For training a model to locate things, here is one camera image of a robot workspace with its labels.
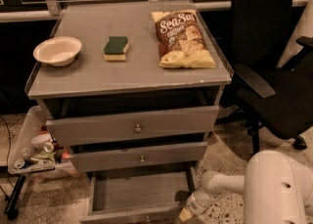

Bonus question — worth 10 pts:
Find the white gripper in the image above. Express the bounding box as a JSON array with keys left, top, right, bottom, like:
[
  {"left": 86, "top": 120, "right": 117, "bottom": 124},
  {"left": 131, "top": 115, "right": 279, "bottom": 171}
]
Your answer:
[{"left": 179, "top": 188, "right": 225, "bottom": 223}]

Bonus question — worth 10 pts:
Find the grey bottom drawer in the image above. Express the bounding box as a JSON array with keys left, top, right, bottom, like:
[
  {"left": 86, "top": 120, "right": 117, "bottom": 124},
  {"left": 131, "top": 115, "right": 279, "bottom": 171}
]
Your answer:
[{"left": 80, "top": 163, "right": 197, "bottom": 224}]

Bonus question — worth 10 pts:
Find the grey drawer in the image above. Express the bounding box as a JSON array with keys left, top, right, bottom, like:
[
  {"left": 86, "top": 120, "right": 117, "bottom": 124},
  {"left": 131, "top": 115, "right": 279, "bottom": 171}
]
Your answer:
[
  {"left": 70, "top": 142, "right": 207, "bottom": 172},
  {"left": 46, "top": 106, "right": 219, "bottom": 146},
  {"left": 80, "top": 163, "right": 197, "bottom": 224}
]

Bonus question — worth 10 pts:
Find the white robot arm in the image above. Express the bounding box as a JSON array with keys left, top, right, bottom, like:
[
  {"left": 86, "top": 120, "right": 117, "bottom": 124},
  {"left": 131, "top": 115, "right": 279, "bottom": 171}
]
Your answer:
[{"left": 182, "top": 0, "right": 313, "bottom": 224}]

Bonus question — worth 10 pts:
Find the grey top drawer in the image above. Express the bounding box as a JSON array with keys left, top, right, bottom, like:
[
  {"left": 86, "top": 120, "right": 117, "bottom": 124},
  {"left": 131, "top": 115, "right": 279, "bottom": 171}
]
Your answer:
[{"left": 46, "top": 106, "right": 219, "bottom": 146}]

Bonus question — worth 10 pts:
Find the grey middle drawer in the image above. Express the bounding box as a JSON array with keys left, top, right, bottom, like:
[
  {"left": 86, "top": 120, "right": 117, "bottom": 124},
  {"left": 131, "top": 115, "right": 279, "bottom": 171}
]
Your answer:
[{"left": 70, "top": 142, "right": 207, "bottom": 172}]

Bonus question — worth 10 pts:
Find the grey drawer cabinet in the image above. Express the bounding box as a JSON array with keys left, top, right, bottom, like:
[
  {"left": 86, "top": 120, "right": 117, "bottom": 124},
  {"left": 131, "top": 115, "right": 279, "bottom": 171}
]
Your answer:
[{"left": 24, "top": 0, "right": 235, "bottom": 177}]

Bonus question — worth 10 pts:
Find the black office chair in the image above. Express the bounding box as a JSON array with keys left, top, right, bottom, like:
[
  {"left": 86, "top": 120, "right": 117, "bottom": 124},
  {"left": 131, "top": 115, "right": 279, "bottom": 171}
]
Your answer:
[{"left": 221, "top": 0, "right": 313, "bottom": 153}]

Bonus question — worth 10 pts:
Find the white cup in bin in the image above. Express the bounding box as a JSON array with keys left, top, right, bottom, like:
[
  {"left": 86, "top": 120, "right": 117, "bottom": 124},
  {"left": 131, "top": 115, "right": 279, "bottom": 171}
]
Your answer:
[{"left": 30, "top": 133, "right": 52, "bottom": 150}]

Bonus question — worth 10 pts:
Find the clear plastic side bin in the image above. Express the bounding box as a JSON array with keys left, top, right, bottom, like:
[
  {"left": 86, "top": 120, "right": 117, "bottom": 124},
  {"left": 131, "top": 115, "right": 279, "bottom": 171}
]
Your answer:
[{"left": 8, "top": 106, "right": 80, "bottom": 180}]

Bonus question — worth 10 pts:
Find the metal can in bin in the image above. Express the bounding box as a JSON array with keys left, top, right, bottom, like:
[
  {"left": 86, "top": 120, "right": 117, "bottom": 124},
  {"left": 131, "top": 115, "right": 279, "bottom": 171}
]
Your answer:
[{"left": 14, "top": 158, "right": 25, "bottom": 169}]

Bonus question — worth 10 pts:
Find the black stand leg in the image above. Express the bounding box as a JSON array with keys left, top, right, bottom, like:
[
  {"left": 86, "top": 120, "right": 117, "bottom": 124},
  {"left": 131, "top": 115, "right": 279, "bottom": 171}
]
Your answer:
[{"left": 4, "top": 175, "right": 25, "bottom": 220}]

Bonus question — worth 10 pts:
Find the brown chip bag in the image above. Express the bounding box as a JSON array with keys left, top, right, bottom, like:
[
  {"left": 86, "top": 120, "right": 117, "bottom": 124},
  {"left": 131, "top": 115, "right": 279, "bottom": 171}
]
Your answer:
[{"left": 152, "top": 10, "right": 216, "bottom": 68}]

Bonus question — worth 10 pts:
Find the green yellow sponge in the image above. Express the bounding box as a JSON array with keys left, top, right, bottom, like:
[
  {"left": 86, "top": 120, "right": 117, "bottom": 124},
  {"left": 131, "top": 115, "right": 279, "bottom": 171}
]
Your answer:
[{"left": 104, "top": 36, "right": 129, "bottom": 61}]

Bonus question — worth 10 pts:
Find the white paper bowl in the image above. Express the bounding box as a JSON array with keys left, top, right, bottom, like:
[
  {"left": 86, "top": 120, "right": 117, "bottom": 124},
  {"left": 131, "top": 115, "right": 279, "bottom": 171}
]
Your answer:
[{"left": 33, "top": 36, "right": 82, "bottom": 67}]

